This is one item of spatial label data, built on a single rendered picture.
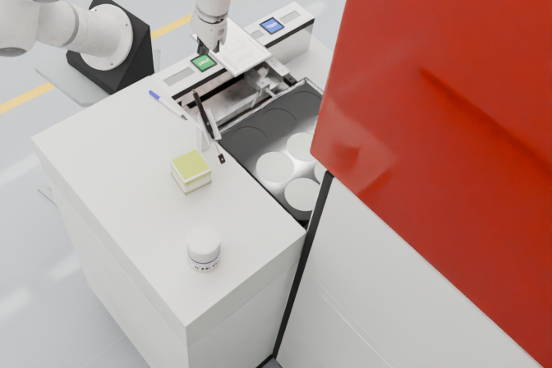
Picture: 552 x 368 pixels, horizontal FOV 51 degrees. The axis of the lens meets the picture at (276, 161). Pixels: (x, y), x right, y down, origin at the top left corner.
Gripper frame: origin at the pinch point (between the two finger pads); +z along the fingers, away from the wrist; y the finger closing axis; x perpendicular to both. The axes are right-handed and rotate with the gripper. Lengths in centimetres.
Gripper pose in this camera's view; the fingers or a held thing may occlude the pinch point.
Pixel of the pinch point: (203, 48)
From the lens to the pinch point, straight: 163.8
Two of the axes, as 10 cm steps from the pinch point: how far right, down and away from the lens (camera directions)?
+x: -7.4, 5.0, -4.5
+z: -2.3, 4.4, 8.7
